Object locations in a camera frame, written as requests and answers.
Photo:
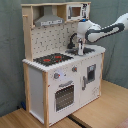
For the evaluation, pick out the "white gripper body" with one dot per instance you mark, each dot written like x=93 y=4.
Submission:
x=80 y=47

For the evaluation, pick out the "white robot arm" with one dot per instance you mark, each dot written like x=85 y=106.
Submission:
x=89 y=31

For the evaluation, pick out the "wooden toy kitchen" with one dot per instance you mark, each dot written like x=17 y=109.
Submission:
x=41 y=82

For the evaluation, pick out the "grey toy sink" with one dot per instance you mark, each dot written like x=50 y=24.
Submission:
x=74 y=51

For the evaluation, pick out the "black toy faucet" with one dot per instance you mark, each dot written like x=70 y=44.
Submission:
x=71 y=44

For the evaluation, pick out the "toy microwave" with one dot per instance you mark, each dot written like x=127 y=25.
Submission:
x=77 y=11

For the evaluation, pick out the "grey ice dispenser panel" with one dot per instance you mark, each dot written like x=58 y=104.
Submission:
x=91 y=73

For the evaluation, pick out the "black toy stovetop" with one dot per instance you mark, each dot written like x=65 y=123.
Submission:
x=52 y=59

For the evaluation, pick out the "grey range hood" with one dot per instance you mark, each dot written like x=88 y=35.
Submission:
x=48 y=18

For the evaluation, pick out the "grey backdrop curtain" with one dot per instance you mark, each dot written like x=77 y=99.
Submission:
x=102 y=12

